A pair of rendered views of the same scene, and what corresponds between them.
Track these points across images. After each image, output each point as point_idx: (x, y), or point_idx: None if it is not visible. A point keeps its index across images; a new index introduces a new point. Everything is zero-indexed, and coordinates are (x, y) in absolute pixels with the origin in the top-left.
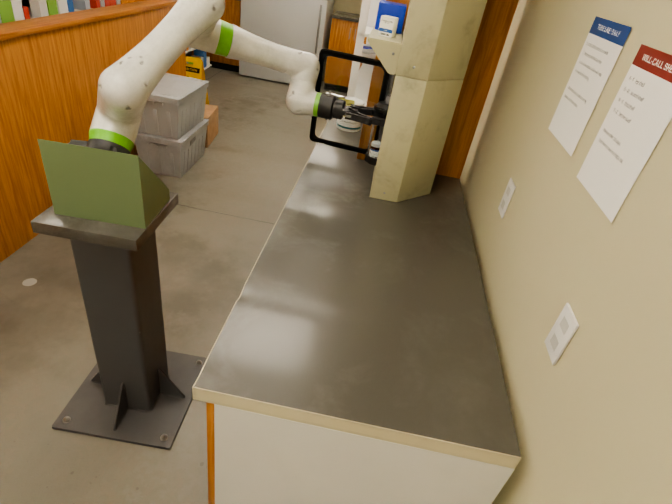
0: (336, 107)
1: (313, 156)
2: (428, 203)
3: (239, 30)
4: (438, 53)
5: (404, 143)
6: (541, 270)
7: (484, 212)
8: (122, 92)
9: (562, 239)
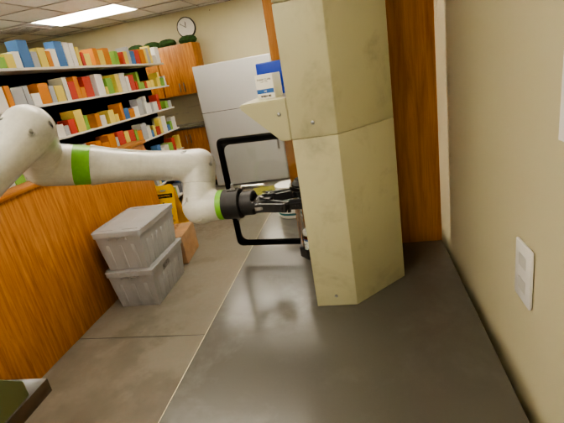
0: (242, 201)
1: (247, 263)
2: (404, 292)
3: (97, 149)
4: (340, 93)
5: (338, 223)
6: None
7: (493, 291)
8: None
9: None
